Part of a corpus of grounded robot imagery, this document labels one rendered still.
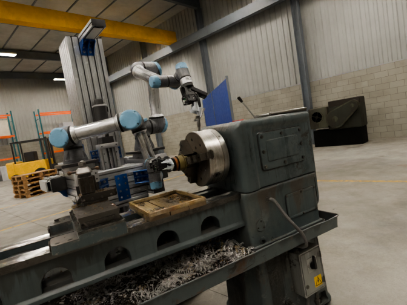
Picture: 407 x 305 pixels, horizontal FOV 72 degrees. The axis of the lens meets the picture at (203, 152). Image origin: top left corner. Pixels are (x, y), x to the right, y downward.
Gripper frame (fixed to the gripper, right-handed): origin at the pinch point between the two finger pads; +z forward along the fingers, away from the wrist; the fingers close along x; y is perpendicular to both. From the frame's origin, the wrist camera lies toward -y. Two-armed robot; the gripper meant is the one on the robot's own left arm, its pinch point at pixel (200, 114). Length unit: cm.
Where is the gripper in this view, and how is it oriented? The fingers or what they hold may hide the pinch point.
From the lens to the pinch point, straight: 172.5
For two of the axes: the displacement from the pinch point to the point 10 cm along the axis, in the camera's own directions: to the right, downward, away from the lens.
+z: 3.0, 9.3, -2.2
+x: 4.1, -3.3, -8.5
